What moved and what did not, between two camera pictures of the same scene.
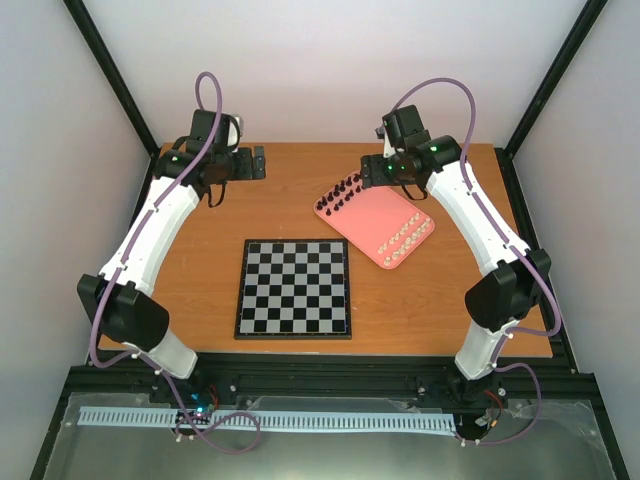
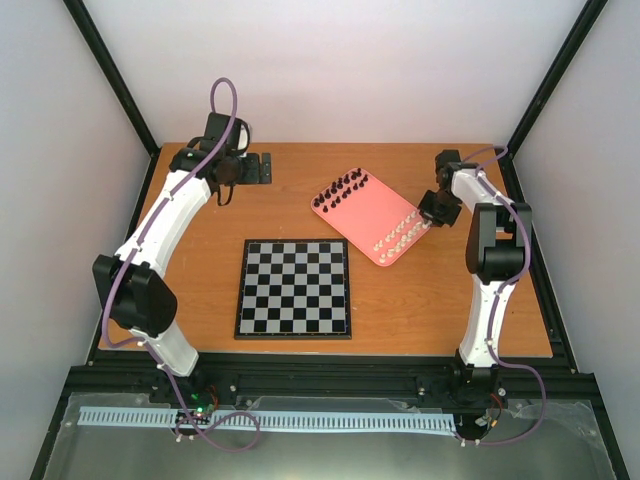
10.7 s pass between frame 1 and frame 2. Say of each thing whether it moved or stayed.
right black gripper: moved
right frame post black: stayed
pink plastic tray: stayed
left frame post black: stayed
